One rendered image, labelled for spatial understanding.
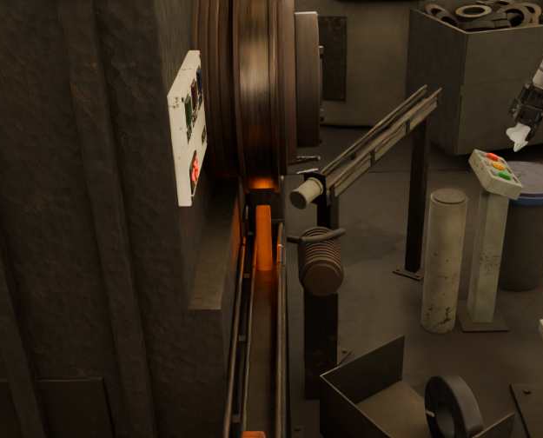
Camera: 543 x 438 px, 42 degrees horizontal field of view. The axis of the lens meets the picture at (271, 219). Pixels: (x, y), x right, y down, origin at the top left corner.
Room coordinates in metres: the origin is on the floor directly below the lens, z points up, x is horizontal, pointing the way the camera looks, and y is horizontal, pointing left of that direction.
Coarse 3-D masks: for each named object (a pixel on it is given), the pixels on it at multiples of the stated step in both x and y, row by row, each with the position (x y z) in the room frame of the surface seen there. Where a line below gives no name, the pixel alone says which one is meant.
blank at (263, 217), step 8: (256, 208) 1.46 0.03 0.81; (264, 208) 1.46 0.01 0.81; (256, 216) 1.43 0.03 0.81; (264, 216) 1.43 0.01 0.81; (256, 224) 1.41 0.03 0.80; (264, 224) 1.41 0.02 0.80; (256, 232) 1.40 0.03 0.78; (264, 232) 1.39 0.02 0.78; (256, 240) 1.39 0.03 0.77; (264, 240) 1.39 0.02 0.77; (264, 248) 1.38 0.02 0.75; (264, 256) 1.38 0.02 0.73; (264, 264) 1.38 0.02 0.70
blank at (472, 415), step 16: (432, 384) 0.95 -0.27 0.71; (448, 384) 0.91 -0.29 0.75; (464, 384) 0.91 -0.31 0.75; (432, 400) 0.95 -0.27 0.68; (448, 400) 0.90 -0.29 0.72; (464, 400) 0.88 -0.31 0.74; (432, 416) 0.94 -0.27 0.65; (448, 416) 0.93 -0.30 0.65; (464, 416) 0.85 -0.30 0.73; (480, 416) 0.86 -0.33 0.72; (432, 432) 0.93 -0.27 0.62; (448, 432) 0.91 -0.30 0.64; (464, 432) 0.84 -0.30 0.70
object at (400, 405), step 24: (360, 360) 1.02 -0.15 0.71; (384, 360) 1.06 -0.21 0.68; (336, 384) 0.99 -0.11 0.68; (360, 384) 1.02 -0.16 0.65; (384, 384) 1.06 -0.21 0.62; (336, 408) 0.93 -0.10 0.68; (360, 408) 1.01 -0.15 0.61; (384, 408) 1.01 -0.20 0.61; (408, 408) 1.01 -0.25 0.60; (336, 432) 0.93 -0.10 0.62; (360, 432) 0.88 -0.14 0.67; (384, 432) 0.83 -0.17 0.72; (408, 432) 0.95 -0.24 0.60; (480, 432) 0.82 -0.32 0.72; (504, 432) 0.85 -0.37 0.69
